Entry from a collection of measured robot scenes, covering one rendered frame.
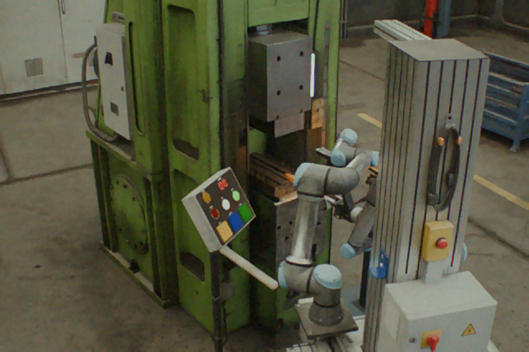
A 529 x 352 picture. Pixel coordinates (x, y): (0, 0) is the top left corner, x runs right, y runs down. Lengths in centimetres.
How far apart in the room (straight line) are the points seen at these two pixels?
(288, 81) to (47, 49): 543
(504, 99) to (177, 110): 408
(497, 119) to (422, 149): 485
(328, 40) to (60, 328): 237
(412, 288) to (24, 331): 266
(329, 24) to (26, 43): 531
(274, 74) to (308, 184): 78
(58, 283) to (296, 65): 231
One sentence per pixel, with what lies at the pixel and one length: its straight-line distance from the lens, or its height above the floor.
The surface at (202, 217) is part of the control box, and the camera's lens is 294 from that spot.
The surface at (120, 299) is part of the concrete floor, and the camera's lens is 434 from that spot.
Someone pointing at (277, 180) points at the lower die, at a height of 99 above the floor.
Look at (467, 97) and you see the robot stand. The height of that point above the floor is 190.
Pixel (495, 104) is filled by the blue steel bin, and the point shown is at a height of 40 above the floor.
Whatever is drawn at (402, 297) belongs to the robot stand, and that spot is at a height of 123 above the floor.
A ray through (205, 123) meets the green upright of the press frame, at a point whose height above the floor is 137.
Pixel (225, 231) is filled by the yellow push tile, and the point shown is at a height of 101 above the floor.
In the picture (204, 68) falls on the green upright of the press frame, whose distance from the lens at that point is 316.
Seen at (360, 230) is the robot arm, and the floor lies 103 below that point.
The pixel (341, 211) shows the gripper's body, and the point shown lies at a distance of 324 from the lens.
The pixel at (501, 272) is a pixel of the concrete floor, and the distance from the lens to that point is 477.
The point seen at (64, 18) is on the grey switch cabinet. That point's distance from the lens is 832.
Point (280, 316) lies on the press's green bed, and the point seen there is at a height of 14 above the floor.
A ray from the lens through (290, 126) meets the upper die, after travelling 338.
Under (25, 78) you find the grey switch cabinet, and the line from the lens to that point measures 839.
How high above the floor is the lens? 254
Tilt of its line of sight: 26 degrees down
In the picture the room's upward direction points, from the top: straight up
